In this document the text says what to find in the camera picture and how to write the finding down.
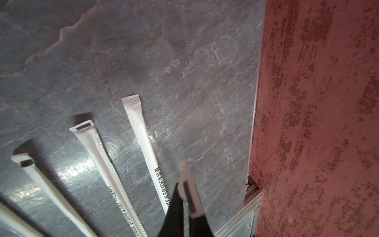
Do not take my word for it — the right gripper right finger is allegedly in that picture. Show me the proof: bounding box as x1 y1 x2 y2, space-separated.
189 204 214 237

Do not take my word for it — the aluminium front rail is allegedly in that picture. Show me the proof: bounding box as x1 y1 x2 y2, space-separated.
214 176 262 237

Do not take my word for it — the straw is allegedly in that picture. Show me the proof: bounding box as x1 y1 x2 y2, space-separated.
122 94 170 213
1 203 43 237
178 167 205 219
69 120 148 237
11 153 97 237

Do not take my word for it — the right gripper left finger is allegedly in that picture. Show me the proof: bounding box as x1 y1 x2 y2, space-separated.
158 183 184 237

